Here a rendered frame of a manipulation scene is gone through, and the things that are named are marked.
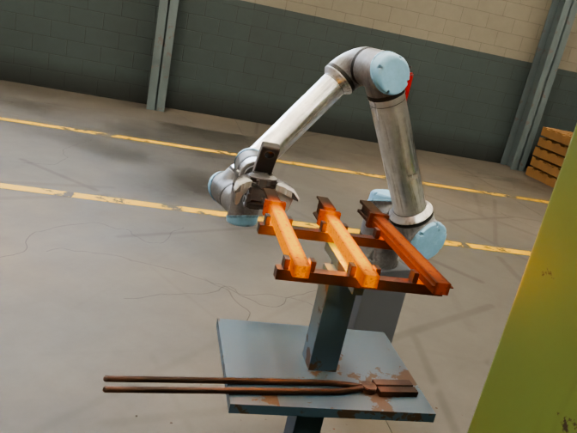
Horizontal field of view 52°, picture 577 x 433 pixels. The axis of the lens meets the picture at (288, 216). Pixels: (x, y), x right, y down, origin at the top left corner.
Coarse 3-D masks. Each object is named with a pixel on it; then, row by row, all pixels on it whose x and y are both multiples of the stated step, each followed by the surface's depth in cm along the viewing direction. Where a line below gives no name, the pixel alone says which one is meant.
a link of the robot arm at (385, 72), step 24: (360, 72) 176; (384, 72) 169; (408, 72) 173; (384, 96) 175; (384, 120) 180; (408, 120) 182; (384, 144) 186; (408, 144) 185; (408, 168) 189; (408, 192) 193; (408, 216) 198; (432, 216) 200; (408, 240) 201; (432, 240) 201
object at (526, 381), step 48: (576, 144) 76; (576, 192) 75; (576, 240) 75; (528, 288) 82; (576, 288) 74; (528, 336) 81; (576, 336) 73; (528, 384) 80; (576, 384) 73; (480, 432) 88; (528, 432) 79; (576, 432) 72
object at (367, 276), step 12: (324, 204) 131; (324, 216) 128; (336, 216) 128; (336, 228) 121; (336, 240) 118; (348, 240) 115; (348, 252) 110; (360, 252) 110; (348, 264) 109; (360, 264) 104; (360, 276) 102; (372, 276) 100
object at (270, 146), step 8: (264, 144) 145; (272, 144) 146; (264, 152) 146; (272, 152) 145; (256, 160) 149; (264, 160) 148; (272, 160) 148; (256, 168) 150; (264, 168) 150; (272, 168) 150
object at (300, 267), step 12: (264, 192) 134; (276, 192) 135; (264, 204) 127; (276, 204) 128; (276, 216) 120; (276, 228) 116; (288, 228) 115; (288, 240) 109; (288, 252) 103; (300, 252) 104; (300, 264) 99; (300, 276) 99
